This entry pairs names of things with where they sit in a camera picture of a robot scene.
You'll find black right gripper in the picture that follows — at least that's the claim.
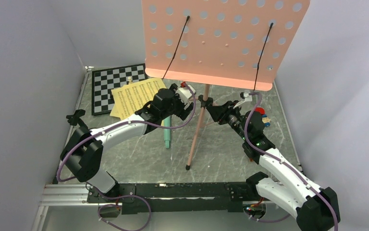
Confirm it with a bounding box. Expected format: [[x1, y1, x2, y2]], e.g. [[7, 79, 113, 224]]
[[206, 100, 250, 141]]

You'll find black white chessboard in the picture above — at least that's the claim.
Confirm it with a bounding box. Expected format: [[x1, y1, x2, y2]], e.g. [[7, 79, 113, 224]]
[[91, 63, 148, 116]]

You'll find black clamp knob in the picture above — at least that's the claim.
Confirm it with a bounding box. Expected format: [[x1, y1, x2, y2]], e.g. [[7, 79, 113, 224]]
[[65, 109, 89, 131]]

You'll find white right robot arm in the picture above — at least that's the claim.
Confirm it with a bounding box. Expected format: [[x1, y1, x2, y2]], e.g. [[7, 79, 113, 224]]
[[205, 101, 341, 231]]

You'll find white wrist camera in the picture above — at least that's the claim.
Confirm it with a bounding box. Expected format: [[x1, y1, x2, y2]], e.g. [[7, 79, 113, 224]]
[[176, 82, 196, 103], [240, 92, 253, 102]]

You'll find pink perforated music stand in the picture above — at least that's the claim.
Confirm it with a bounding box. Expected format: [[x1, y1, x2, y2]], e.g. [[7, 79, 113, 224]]
[[141, 0, 311, 171]]

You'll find mint green toy recorder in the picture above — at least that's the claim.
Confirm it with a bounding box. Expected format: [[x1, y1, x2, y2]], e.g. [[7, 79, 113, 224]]
[[163, 116, 171, 149]]

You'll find yellow sheet music top page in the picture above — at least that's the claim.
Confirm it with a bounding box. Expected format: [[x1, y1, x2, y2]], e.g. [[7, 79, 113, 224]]
[[126, 78, 166, 116]]

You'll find yellow sheet music bottom page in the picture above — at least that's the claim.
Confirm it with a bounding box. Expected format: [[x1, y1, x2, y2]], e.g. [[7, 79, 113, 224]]
[[111, 85, 130, 120]]

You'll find yellow sheet music page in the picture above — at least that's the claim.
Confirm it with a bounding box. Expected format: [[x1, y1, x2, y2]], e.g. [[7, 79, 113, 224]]
[[111, 85, 130, 120], [126, 78, 166, 116]]

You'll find red wooden toy car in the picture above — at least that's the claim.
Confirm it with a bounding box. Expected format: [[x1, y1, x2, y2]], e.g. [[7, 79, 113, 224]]
[[254, 107, 271, 127]]

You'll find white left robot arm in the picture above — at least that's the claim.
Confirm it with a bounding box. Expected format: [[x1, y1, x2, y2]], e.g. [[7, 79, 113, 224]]
[[56, 82, 196, 202]]

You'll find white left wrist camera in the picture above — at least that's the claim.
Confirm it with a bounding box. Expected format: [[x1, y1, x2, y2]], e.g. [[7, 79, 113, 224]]
[[176, 82, 196, 103]]

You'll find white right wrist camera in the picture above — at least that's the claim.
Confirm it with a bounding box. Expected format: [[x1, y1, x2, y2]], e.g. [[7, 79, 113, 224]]
[[240, 92, 253, 102]]

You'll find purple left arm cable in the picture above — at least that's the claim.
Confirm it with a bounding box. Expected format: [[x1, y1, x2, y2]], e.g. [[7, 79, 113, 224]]
[[56, 83, 198, 183]]

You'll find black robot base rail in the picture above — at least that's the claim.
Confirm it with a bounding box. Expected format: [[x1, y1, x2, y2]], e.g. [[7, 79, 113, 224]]
[[85, 181, 264, 218]]

